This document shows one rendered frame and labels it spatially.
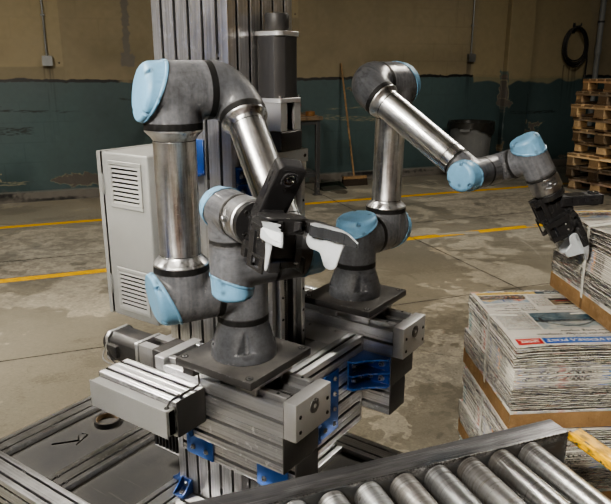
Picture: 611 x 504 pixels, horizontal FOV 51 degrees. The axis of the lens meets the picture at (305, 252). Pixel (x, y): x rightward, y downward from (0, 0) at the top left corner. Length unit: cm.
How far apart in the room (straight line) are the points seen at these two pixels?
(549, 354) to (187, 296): 85
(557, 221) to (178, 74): 97
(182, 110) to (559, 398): 110
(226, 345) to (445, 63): 789
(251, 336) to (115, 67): 643
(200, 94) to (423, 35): 772
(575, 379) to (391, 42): 731
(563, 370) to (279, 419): 68
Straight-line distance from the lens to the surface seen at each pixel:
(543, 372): 165
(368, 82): 172
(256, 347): 144
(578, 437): 129
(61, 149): 771
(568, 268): 190
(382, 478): 114
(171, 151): 129
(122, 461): 230
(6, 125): 770
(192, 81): 128
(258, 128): 127
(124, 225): 183
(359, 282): 181
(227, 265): 109
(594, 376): 170
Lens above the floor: 145
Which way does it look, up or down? 16 degrees down
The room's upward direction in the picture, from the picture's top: straight up
